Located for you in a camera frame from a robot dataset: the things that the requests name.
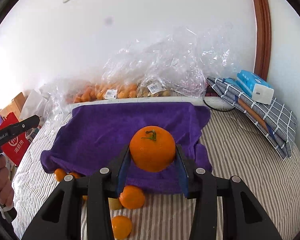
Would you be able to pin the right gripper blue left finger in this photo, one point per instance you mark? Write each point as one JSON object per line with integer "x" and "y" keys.
{"x": 122, "y": 173}

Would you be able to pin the folded grey plaid cloth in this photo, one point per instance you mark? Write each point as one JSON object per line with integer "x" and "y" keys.
{"x": 275, "y": 120}

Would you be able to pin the blue white tissue pack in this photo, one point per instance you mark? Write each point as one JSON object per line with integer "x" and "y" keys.
{"x": 255, "y": 87}

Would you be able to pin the clear bag of oranges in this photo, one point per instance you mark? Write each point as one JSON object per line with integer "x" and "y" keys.
{"x": 121, "y": 77}

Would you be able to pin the red paper shopping bag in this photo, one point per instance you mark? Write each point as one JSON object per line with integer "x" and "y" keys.
{"x": 17, "y": 147}

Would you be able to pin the clear bag of brown fruit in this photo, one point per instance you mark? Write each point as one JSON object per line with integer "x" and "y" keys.
{"x": 183, "y": 62}

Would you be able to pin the striped quilted mattress cover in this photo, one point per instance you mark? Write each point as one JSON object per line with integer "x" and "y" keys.
{"x": 235, "y": 147}

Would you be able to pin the white plastic bag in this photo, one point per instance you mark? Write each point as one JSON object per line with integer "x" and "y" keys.
{"x": 34, "y": 105}

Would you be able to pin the small orange kumquat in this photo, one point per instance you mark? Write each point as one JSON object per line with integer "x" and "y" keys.
{"x": 122, "y": 227}

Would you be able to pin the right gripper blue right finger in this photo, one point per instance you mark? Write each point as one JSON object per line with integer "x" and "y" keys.
{"x": 183, "y": 178}

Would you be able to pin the orange with stem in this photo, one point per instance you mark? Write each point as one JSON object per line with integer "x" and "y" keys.
{"x": 152, "y": 149}

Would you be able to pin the crumpled clear plastic bag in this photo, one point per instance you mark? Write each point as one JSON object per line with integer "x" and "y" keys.
{"x": 59, "y": 94}

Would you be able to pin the left hand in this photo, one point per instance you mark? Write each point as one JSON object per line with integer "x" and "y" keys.
{"x": 6, "y": 190}

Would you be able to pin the brown wooden door frame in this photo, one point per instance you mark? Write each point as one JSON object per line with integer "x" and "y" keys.
{"x": 263, "y": 38}

